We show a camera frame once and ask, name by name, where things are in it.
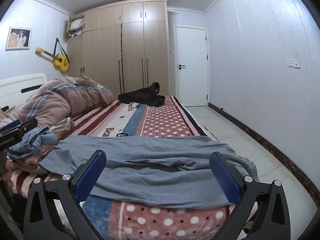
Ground pink striped quilt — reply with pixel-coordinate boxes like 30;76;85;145
0;76;114;135

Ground black clothing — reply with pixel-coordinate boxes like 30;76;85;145
117;82;166;107

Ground wooden wardrobe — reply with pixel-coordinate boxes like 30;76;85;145
65;0;170;97

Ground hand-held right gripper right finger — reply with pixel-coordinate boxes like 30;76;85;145
209;151;298;240

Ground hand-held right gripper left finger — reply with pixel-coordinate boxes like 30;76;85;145
23;149;107;240

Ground grey-blue pants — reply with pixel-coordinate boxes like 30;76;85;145
7;126;258;209

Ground white headboard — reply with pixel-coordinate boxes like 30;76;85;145
0;73;48;110

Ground white folded bedding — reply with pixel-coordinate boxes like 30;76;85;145
69;19;84;32

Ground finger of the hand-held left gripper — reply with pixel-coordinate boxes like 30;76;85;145
0;118;38;140

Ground person's left hand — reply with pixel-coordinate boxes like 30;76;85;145
0;159;14;188

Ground bed with patterned blanket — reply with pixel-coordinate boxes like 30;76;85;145
0;95;258;240

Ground yellow guitar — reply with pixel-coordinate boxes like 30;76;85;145
35;38;70;72

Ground framed wall photo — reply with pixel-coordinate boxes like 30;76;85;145
5;27;32;50

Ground white door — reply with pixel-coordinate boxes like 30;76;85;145
172;24;209;107

